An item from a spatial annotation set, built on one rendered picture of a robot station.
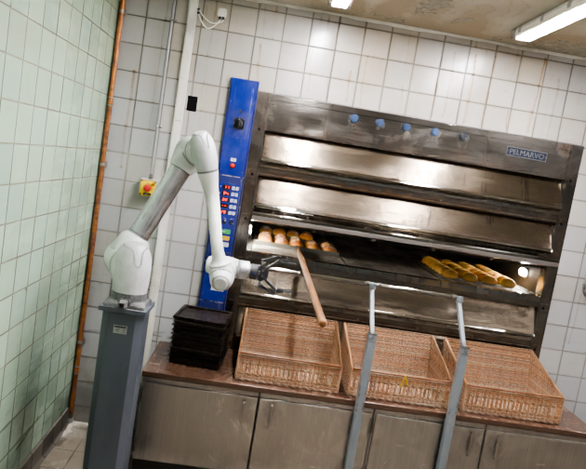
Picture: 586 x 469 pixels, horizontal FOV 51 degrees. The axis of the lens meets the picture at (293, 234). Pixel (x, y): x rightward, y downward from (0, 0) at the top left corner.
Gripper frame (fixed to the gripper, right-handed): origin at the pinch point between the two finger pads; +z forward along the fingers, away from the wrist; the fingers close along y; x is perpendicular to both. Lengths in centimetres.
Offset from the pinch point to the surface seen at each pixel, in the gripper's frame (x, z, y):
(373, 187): -65, 43, -49
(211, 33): -65, -63, -118
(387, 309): -64, 65, 21
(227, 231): -62, -37, -10
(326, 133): -67, 11, -75
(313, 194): -67, 10, -39
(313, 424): -11, 26, 76
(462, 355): -5, 93, 27
